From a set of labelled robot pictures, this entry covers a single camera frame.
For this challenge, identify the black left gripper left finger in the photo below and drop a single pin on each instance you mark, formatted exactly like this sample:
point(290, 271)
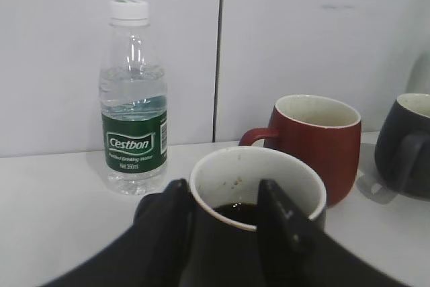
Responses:
point(152, 252)

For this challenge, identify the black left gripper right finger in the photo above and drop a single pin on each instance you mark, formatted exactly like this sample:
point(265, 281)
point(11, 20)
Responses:
point(295, 252)

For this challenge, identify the black ceramic mug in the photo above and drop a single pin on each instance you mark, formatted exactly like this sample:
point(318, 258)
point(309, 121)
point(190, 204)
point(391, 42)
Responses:
point(224, 252)

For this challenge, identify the red ceramic mug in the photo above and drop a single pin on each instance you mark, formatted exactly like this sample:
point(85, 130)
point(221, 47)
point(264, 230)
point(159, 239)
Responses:
point(324, 133)

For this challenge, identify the dark grey ceramic mug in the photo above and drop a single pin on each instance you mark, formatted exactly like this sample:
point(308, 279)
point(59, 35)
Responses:
point(402, 149)

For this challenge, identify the clear water bottle green label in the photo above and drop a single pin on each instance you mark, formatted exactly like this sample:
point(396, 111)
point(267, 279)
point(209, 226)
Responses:
point(133, 99)

